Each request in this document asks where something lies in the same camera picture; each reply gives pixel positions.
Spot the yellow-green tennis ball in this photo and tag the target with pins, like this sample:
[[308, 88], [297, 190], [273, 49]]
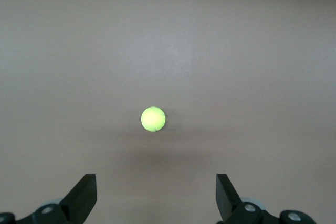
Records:
[[153, 119]]

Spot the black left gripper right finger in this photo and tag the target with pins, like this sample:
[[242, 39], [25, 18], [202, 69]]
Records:
[[231, 200]]

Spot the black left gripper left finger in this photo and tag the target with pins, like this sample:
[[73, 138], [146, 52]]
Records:
[[78, 197]]

